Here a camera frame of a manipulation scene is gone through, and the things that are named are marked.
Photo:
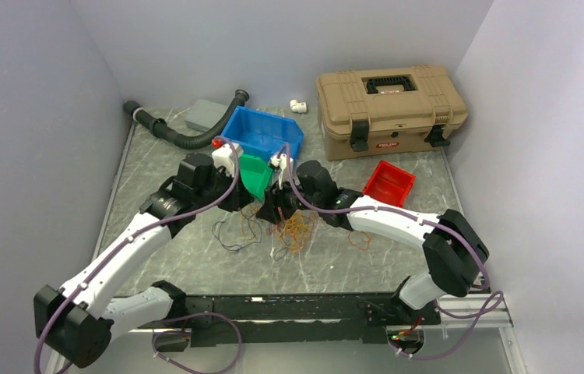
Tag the white pipe elbow fitting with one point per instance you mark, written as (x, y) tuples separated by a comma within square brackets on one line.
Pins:
[(299, 107)]

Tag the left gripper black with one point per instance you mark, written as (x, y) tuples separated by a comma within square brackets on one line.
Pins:
[(238, 199)]

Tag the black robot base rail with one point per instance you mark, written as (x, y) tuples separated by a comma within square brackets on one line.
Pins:
[(290, 318)]

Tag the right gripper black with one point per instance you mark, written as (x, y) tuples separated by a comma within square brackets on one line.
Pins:
[(274, 199)]

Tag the green plastic bin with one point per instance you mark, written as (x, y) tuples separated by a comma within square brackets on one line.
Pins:
[(256, 175)]

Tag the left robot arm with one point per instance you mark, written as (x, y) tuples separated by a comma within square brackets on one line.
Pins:
[(83, 316)]

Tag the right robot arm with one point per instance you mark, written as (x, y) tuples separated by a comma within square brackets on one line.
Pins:
[(454, 253)]

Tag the tan plastic toolbox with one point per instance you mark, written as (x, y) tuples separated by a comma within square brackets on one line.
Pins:
[(382, 111)]

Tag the blue plastic bin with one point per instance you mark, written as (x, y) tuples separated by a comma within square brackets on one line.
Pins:
[(262, 134)]

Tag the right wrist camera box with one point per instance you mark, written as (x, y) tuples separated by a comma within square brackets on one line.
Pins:
[(283, 164)]

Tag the red plastic bin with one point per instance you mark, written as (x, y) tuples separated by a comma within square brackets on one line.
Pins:
[(389, 184)]

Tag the grey rectangular block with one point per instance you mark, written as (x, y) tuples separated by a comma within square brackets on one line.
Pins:
[(204, 114)]

